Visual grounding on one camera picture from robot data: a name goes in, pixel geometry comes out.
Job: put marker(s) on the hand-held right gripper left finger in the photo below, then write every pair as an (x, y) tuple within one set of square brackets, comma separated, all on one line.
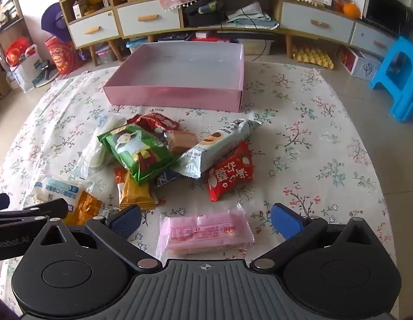
[(126, 221)]

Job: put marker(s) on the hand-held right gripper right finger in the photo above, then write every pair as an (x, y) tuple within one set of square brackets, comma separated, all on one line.
[(286, 221)]

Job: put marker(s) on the white blue snack packet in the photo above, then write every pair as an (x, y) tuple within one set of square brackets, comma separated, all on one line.
[(56, 188)]

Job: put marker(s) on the yellow snack packet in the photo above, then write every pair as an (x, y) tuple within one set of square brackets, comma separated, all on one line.
[(136, 191)]

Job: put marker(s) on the orange snack packet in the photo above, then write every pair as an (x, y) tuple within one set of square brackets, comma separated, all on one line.
[(84, 208)]

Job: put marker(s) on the dark blue snack packet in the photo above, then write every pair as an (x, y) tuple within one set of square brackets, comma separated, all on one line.
[(166, 178)]

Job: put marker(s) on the red snack packet white print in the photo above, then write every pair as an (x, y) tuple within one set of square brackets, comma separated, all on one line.
[(229, 176)]

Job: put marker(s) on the green snack bag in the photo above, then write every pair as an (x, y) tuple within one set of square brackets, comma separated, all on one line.
[(136, 150)]

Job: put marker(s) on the clear white snack packet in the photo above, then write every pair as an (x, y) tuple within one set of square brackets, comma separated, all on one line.
[(93, 153)]

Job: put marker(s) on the pink snack packet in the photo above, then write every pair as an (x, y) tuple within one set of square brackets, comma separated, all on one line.
[(206, 231)]

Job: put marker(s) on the clear packet brown cake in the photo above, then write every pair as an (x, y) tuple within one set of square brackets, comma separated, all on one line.
[(181, 140)]

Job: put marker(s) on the small red snack packet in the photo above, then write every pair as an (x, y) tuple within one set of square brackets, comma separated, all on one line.
[(153, 121)]

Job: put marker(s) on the long white biscuit packet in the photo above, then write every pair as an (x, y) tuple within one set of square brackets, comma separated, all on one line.
[(213, 146)]

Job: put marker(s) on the pink cardboard box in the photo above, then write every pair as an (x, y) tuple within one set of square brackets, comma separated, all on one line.
[(173, 95)]

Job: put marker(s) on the white shopping bag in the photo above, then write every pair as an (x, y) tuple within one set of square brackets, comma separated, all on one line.
[(24, 70)]

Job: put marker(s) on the red gold gift bag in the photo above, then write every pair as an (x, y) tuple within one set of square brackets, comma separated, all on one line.
[(63, 56)]

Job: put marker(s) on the yellow egg tray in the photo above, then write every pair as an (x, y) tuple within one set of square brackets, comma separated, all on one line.
[(313, 56)]

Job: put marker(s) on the clear storage box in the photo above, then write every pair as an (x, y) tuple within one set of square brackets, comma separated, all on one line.
[(256, 46), (106, 53)]

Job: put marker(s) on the blue lid storage box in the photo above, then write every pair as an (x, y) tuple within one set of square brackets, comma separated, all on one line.
[(136, 46)]

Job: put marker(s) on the white patterned carton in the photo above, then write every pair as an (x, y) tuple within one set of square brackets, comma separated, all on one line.
[(363, 63)]

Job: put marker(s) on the wooden side shelf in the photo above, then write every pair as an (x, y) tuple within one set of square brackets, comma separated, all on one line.
[(3, 23)]

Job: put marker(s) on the blue plastic stool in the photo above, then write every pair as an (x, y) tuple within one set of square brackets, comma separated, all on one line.
[(403, 73)]

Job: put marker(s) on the purple round object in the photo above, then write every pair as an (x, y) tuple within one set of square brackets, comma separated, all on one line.
[(54, 18)]

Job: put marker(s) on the red shoe box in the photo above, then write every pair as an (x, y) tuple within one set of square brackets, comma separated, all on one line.
[(221, 38)]

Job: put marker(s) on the stack of papers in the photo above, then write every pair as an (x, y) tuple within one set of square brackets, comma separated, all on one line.
[(249, 15)]

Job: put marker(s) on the black box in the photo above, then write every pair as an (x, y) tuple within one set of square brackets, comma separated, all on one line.
[(206, 18)]

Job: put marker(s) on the wooden white cabinet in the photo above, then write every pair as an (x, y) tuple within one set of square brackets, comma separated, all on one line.
[(114, 1)]

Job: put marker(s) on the orange fruit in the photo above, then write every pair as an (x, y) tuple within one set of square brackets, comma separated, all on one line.
[(352, 10)]

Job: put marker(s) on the black microwave oven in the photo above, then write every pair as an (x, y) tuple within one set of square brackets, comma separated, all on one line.
[(386, 8)]

